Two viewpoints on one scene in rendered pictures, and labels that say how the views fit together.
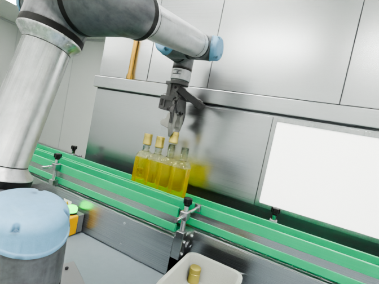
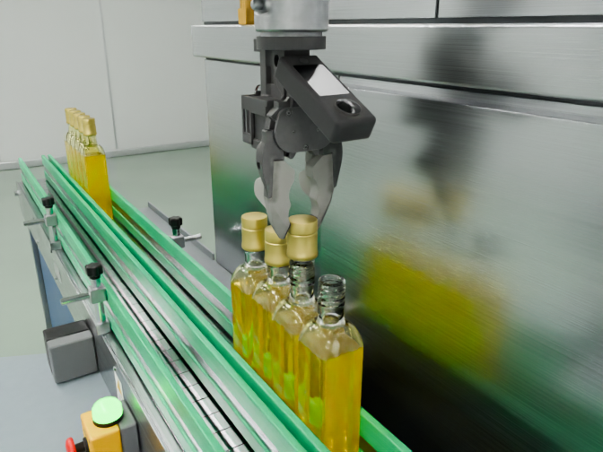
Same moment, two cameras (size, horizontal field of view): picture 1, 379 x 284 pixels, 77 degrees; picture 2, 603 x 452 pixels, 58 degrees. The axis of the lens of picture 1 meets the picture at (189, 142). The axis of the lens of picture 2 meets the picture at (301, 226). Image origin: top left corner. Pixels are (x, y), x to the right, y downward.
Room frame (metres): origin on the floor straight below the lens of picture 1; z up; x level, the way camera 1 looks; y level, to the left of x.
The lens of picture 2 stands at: (0.43, -0.25, 1.39)
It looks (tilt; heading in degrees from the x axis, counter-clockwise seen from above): 20 degrees down; 33
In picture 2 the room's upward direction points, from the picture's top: straight up
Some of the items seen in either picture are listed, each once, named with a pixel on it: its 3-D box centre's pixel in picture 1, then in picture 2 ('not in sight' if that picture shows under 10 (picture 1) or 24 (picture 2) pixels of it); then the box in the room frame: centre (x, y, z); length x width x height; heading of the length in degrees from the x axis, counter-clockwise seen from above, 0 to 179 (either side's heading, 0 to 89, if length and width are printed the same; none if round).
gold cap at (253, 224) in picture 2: (148, 138); (254, 230); (0.96, 0.17, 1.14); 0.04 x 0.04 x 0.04
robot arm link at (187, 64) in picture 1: (184, 56); not in sight; (0.92, 0.08, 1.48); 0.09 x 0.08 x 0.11; 154
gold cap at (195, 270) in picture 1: (194, 274); not in sight; (0.68, -0.09, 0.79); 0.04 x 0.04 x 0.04
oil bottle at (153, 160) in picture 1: (153, 178); (280, 352); (0.94, 0.11, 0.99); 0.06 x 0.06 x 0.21; 66
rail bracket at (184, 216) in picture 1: (188, 215); not in sight; (0.73, -0.04, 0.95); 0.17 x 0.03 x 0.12; 156
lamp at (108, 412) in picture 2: (71, 209); (107, 410); (0.85, 0.38, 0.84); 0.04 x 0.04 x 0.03
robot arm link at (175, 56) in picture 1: (175, 46); not in sight; (0.82, 0.11, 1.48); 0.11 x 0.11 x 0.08; 64
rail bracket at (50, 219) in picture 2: not in sight; (41, 225); (1.12, 0.94, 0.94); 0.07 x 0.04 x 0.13; 156
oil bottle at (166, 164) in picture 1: (164, 183); (301, 375); (0.91, 0.06, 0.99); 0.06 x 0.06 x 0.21; 67
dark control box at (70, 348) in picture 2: not in sight; (70, 351); (0.96, 0.64, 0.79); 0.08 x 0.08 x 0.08; 66
